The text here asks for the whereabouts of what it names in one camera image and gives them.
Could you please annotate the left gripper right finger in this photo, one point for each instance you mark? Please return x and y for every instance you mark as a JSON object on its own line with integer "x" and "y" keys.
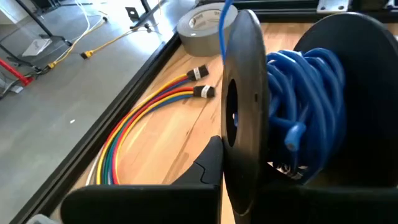
{"x": 326, "y": 208}

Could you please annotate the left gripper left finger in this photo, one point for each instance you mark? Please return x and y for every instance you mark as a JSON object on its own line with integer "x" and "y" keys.
{"x": 149, "y": 203}

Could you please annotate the red bar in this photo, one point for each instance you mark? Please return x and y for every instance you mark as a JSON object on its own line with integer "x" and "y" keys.
{"x": 15, "y": 73}

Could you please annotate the black floor stand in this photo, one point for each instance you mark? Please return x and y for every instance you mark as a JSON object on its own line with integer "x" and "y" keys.
{"x": 132, "y": 13}

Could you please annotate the white sheet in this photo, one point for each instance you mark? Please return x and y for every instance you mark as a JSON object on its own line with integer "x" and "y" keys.
{"x": 37, "y": 46}

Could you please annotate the grey duct tape roll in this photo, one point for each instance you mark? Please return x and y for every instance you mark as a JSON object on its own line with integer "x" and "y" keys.
{"x": 199, "y": 43}

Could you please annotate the black desk frame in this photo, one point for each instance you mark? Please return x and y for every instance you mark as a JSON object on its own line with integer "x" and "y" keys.
{"x": 66, "y": 41}

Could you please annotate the silver metal bracket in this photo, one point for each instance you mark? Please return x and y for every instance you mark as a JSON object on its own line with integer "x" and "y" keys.
{"x": 332, "y": 6}

